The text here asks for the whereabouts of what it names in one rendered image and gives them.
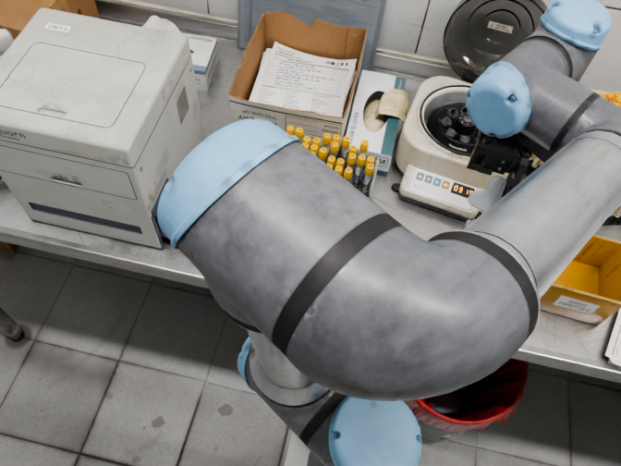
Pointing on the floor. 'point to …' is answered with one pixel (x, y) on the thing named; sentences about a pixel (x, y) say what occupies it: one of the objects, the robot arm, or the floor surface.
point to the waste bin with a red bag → (475, 404)
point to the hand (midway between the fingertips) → (496, 196)
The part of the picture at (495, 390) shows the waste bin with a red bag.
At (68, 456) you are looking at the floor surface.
